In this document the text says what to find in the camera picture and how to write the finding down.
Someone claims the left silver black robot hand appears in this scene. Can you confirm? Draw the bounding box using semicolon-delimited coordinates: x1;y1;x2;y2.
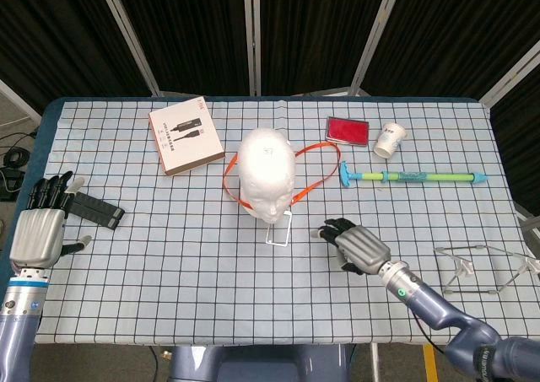
8;170;93;270

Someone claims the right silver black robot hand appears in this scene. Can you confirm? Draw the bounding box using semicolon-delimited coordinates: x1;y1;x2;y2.
316;217;392;277

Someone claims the white badge holder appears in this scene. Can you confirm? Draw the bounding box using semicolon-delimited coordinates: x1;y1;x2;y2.
265;210;293;246

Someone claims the orange lanyard strap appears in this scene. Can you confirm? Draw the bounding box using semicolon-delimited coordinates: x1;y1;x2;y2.
222;143;342;211

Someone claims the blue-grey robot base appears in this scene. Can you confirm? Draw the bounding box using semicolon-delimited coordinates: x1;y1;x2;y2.
168;344;355;382

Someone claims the white foam mannequin head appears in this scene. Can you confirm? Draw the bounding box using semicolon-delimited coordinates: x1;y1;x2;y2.
237;128;298;223

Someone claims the black power adapter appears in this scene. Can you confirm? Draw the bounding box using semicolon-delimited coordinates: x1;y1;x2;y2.
0;166;24;202

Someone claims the black folding bar stand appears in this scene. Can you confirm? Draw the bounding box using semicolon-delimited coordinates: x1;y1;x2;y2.
62;190;126;231

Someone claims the green blue water pump toy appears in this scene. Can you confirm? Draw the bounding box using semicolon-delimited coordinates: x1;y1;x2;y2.
338;160;490;190

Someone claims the white paper cup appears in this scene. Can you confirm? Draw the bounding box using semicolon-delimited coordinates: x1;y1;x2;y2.
372;121;409;159

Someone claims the red ink pad case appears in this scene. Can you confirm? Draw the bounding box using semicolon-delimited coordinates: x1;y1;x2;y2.
324;116;370;148

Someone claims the blue checkered tablecloth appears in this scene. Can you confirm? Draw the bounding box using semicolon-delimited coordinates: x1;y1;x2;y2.
33;99;522;345

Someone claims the black folding screen panel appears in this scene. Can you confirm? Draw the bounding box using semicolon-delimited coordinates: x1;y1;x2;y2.
480;40;540;214
251;0;406;99
0;0;159;100
94;0;258;99
362;0;540;105

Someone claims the black coiled floor cable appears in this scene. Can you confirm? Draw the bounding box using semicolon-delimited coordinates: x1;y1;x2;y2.
2;148;30;168

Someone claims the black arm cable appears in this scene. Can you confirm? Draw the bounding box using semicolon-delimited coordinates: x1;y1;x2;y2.
411;309;448;356

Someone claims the white cable product box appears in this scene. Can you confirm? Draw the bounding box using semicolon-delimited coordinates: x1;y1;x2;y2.
148;95;226;177

